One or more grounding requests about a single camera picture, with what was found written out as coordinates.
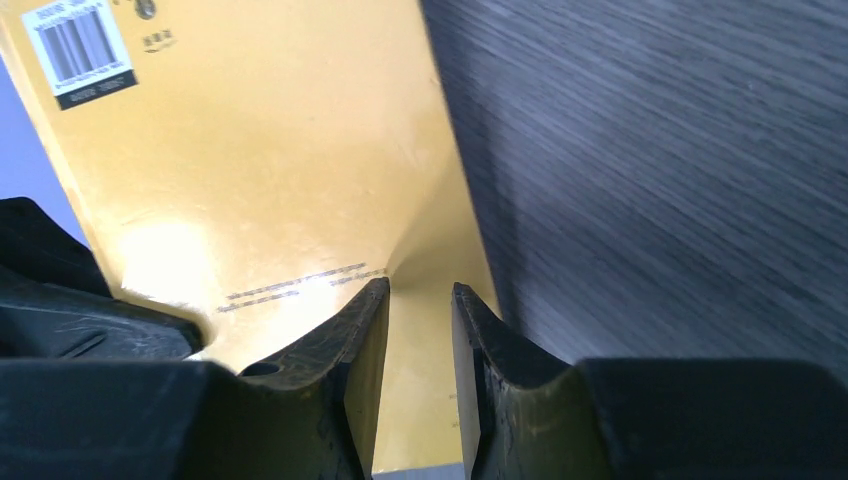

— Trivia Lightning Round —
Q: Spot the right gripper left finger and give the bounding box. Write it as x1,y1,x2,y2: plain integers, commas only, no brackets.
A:
239,278,390,479

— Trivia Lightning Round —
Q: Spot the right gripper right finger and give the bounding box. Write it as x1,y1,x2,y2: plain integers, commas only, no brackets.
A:
451,283,613,479

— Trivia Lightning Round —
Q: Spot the yellow book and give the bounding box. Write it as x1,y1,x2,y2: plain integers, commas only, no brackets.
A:
1,1,495,473

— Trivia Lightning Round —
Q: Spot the black backpack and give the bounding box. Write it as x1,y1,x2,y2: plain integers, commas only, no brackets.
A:
1,197,204,360

